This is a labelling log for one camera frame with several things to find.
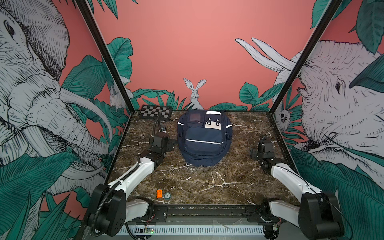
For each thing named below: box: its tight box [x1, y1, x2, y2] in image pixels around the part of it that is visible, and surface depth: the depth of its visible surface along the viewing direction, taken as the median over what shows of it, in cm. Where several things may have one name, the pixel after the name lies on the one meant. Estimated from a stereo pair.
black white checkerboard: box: [139, 104, 173, 120], surface depth 120 cm
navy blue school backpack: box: [177, 109, 233, 167], surface depth 100 cm
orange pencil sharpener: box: [156, 189, 163, 199], surface depth 81 cm
